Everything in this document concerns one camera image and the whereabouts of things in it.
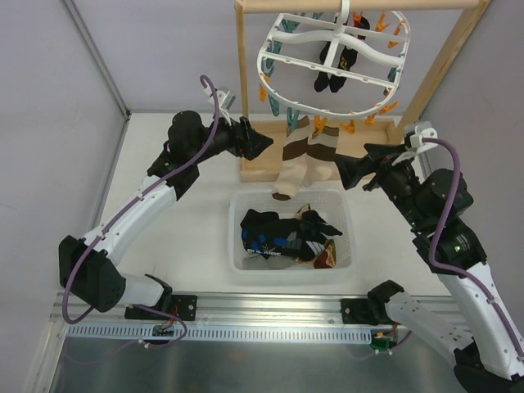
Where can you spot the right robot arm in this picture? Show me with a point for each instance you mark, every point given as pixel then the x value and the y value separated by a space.
pixel 487 358

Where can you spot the orange clothespin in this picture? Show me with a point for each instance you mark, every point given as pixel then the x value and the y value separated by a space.
pixel 319 125
pixel 381 23

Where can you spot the teal clothespin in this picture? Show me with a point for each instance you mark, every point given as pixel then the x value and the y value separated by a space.
pixel 267 67
pixel 292 118

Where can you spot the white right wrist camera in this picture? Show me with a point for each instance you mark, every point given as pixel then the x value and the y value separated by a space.
pixel 415 135

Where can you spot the beige brown patterned sock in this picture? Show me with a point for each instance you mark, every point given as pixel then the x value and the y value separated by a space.
pixel 320 155

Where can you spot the white plastic sock hanger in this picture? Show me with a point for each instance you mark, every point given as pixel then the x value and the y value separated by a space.
pixel 378 47

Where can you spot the black blue patterned sock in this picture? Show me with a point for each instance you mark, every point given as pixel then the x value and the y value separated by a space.
pixel 265 233

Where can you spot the aluminium mounting rail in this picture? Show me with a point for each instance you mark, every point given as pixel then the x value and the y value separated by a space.
pixel 235 309

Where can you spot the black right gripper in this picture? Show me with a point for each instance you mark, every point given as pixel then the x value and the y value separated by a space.
pixel 377 171

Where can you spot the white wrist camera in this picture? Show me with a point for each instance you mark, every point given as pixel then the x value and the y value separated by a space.
pixel 415 135
pixel 226 99

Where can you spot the white slotted cable duct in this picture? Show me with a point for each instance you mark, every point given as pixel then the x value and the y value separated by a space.
pixel 129 331

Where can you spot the black sock with label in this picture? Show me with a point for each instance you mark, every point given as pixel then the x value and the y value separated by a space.
pixel 312 240

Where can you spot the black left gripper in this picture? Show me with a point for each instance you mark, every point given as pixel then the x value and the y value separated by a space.
pixel 244 137

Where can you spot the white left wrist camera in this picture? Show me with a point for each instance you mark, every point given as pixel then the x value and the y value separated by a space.
pixel 226 99

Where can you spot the white plastic laundry basket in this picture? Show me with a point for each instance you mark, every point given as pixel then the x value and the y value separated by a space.
pixel 254 270

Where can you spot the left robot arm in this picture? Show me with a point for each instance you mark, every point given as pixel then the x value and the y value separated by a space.
pixel 88 265

